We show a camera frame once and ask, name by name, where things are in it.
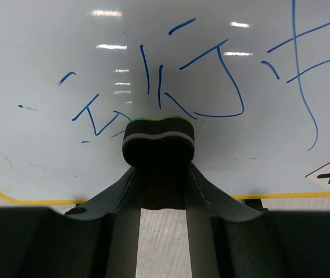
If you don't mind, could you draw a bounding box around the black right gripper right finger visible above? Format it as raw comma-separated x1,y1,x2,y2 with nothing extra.
185,164,330,277

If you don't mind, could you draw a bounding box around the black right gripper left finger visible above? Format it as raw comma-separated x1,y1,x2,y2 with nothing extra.
0,168,141,277

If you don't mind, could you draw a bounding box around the black felt whiteboard eraser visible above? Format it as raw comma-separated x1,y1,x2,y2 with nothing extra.
122,116,195,210

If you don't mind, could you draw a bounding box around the yellow framed small whiteboard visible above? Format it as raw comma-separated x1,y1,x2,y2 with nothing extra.
0,1,330,204

